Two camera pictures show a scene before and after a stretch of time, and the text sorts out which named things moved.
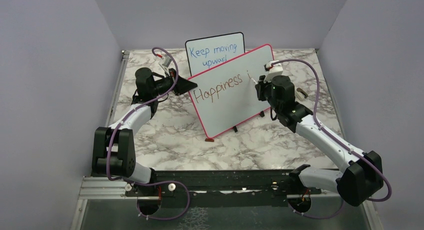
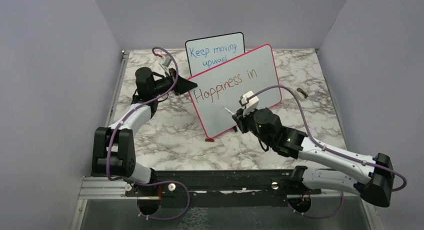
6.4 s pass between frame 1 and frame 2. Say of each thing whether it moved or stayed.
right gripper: moved
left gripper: stayed
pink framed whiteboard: stayed
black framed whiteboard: stayed
